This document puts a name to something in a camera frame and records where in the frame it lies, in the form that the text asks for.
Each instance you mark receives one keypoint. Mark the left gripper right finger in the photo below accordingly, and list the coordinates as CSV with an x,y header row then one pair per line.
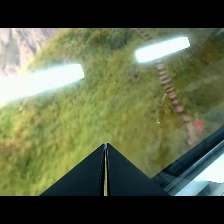
x,y
128,180

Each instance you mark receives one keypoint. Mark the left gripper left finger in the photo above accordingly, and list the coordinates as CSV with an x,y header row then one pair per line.
x,y
85,178

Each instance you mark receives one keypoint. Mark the silver frame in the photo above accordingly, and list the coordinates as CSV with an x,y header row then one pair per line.
x,y
200,180

